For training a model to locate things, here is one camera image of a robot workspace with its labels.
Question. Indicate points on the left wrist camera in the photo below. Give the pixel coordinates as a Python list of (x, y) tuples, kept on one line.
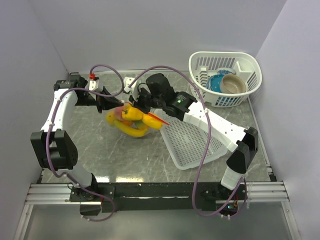
[(93, 83)]

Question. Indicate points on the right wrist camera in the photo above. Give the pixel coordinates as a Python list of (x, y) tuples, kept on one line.
[(131, 87)]

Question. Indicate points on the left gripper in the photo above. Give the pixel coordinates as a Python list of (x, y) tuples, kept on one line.
[(106, 102)]

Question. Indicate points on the red green fake mango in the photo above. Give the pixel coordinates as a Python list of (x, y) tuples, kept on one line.
[(127, 122)]

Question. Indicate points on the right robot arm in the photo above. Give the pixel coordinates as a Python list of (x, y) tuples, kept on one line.
[(241, 142)]

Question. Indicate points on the aluminium frame rail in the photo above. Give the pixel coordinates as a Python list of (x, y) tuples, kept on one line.
[(59, 194)]

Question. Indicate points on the white dish rack basket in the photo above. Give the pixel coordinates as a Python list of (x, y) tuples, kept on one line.
[(203, 64)]

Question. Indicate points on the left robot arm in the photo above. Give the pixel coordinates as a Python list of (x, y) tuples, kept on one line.
[(54, 147)]

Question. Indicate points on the yellow fake mango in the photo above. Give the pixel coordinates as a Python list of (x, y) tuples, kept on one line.
[(152, 121)]

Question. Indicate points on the yellow fake lemon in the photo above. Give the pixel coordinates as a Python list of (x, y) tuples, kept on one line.
[(111, 118)]

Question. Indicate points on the yellow fake bell pepper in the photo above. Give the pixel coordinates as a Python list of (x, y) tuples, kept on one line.
[(131, 113)]

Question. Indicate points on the yellow fake banana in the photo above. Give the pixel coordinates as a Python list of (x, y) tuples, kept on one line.
[(133, 132)]

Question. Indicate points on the blue patterned white plate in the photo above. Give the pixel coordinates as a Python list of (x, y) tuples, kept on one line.
[(225, 71)]

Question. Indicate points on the clear zip top bag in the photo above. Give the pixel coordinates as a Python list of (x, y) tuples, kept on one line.
[(140, 124)]

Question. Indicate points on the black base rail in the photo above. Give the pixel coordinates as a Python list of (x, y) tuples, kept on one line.
[(147, 196)]

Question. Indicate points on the white flat basket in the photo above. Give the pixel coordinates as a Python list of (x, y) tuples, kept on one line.
[(185, 142)]

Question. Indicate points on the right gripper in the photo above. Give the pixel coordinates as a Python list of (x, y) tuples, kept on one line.
[(137, 104)]

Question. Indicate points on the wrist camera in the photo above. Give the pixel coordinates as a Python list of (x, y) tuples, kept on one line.
[(93, 83), (131, 87)]

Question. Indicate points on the beige bowl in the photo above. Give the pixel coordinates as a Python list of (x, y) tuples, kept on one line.
[(232, 84)]

